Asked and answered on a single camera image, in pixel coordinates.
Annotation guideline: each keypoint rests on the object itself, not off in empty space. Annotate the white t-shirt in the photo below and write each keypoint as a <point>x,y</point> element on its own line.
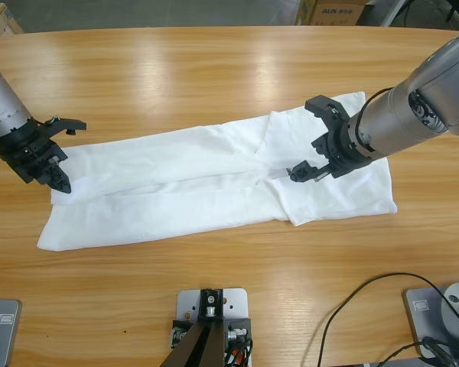
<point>195,191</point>

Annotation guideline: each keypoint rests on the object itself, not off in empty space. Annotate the cardboard box blue print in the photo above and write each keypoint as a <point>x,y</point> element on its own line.
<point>329,17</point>

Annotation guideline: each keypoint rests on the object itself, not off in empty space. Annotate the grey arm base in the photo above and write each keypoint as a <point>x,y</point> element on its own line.
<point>424,325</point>
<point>4,336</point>

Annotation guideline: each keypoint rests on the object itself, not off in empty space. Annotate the black corner bracket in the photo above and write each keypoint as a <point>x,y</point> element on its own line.
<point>178,329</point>
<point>239,325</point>

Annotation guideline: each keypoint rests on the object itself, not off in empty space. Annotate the white metal frame leg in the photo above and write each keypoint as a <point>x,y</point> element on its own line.
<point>392,13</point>

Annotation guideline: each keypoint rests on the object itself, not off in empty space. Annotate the white mounting block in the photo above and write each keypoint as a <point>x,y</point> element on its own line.
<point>237,302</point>

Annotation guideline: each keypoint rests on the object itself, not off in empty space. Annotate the dark camera post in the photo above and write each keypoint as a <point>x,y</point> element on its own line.
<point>199,344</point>

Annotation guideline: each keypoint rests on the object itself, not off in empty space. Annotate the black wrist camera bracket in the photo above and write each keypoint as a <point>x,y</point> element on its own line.
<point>70,124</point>
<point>323,105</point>

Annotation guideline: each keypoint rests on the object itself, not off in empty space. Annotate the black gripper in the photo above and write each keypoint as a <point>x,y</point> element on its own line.
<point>27,153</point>
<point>342,153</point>

